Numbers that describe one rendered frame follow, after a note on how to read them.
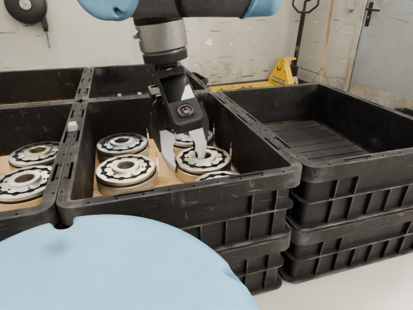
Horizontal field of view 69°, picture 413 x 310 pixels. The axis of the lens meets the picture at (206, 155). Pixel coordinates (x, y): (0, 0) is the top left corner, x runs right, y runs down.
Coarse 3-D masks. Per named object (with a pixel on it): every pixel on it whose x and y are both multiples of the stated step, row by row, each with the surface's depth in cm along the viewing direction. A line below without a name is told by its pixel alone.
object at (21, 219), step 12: (0, 108) 60; (12, 108) 60; (24, 108) 61; (36, 108) 62; (72, 108) 60; (72, 120) 54; (72, 132) 49; (60, 144) 45; (60, 156) 42; (60, 168) 39; (48, 180) 36; (60, 180) 36; (48, 192) 34; (48, 204) 32; (0, 216) 30; (12, 216) 30; (24, 216) 30; (36, 216) 31; (48, 216) 31; (0, 228) 30; (12, 228) 30; (24, 228) 31
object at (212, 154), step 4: (192, 152) 57; (208, 152) 57; (212, 152) 57; (192, 156) 55; (212, 156) 55; (192, 160) 55; (196, 160) 54; (200, 160) 54; (204, 160) 54; (208, 160) 54; (212, 160) 55
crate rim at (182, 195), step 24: (144, 96) 68; (216, 96) 68; (240, 120) 54; (72, 144) 45; (264, 144) 46; (72, 168) 41; (288, 168) 39; (72, 192) 34; (144, 192) 34; (168, 192) 34; (192, 192) 35; (216, 192) 36; (240, 192) 37; (264, 192) 38; (72, 216) 32
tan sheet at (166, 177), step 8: (152, 144) 69; (152, 152) 65; (96, 160) 62; (152, 160) 62; (160, 160) 62; (96, 168) 59; (160, 168) 59; (168, 168) 59; (232, 168) 59; (160, 176) 56; (168, 176) 56; (176, 176) 56; (96, 184) 54; (160, 184) 54; (168, 184) 54; (96, 192) 52
